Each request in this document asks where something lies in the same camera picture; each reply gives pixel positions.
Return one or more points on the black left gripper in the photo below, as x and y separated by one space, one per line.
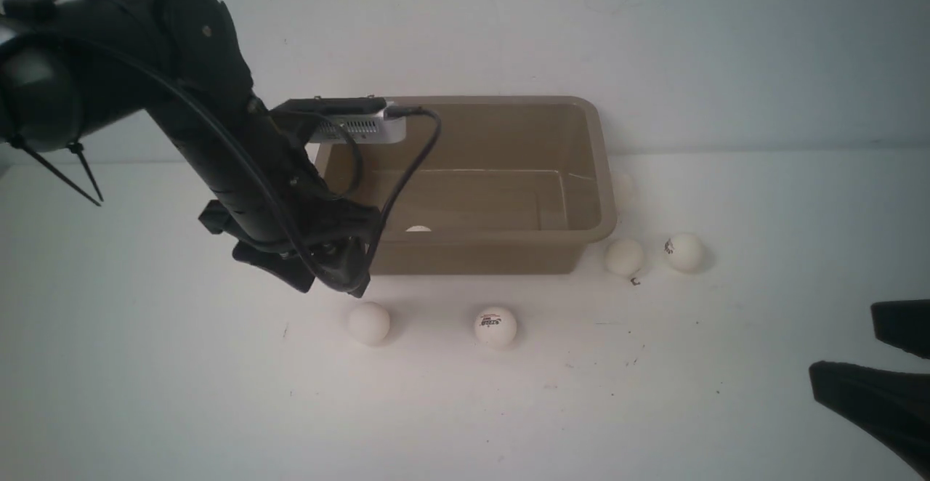
333 232

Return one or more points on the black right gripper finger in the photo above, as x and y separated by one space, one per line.
903 324
892 407

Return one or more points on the plain white ball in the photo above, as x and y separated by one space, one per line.
624 257
369 323

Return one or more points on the white ball red-black logo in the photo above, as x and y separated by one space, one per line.
496 327

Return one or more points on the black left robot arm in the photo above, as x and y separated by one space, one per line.
72 68

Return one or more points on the tan plastic bin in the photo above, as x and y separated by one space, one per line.
516 185

